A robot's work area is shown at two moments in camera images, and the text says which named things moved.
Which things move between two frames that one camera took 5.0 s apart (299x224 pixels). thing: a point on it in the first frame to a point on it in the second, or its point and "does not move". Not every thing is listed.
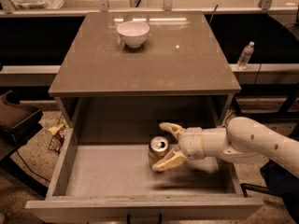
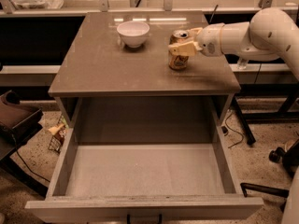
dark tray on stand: [19, 122] does not move
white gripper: [191, 143] to [208, 40]
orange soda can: [158, 147] to [178, 36]
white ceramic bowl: [134, 33] does not move
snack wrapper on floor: [59, 133] does not move
